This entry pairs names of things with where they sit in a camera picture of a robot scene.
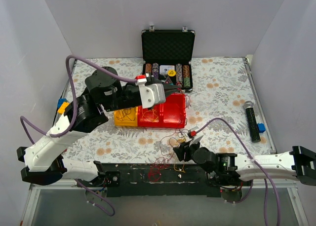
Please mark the blue toy brick right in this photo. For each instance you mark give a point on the blue toy brick right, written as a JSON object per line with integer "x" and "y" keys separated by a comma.
{"x": 261, "y": 127}

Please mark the red plastic bin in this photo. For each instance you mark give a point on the red plastic bin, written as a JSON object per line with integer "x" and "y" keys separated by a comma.
{"x": 174, "y": 113}
{"x": 151, "y": 117}

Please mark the blue toy brick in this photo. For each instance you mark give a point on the blue toy brick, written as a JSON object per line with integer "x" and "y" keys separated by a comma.
{"x": 261, "y": 127}
{"x": 60, "y": 102}

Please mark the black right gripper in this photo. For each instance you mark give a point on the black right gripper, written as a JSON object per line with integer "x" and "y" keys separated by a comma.
{"x": 185, "y": 152}

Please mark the black handheld microphone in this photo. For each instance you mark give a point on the black handheld microphone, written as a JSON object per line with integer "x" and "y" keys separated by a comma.
{"x": 252, "y": 123}

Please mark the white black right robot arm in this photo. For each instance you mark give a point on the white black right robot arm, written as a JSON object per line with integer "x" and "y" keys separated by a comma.
{"x": 299, "y": 164}

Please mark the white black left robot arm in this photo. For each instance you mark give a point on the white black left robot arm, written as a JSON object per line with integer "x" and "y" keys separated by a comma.
{"x": 105, "y": 92}

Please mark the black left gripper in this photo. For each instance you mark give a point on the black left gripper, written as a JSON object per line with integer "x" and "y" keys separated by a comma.
{"x": 135, "y": 95}

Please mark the yellow plastic bin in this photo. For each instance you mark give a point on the yellow plastic bin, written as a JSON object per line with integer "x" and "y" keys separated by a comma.
{"x": 126, "y": 117}

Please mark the blue toy brick left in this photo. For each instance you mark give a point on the blue toy brick left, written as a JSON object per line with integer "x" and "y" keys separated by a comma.
{"x": 60, "y": 102}

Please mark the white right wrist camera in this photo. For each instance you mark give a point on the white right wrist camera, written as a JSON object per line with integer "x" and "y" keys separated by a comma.
{"x": 195, "y": 135}

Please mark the floral table mat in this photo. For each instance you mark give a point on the floral table mat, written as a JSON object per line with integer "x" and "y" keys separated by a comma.
{"x": 220, "y": 88}

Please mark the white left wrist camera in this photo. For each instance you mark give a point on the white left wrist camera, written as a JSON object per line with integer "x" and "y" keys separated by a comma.
{"x": 151, "y": 91}

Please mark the black poker chip case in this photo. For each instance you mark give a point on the black poker chip case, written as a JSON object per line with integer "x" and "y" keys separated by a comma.
{"x": 167, "y": 54}

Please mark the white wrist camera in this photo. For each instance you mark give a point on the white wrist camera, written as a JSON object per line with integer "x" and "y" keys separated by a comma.
{"x": 151, "y": 91}
{"x": 195, "y": 135}

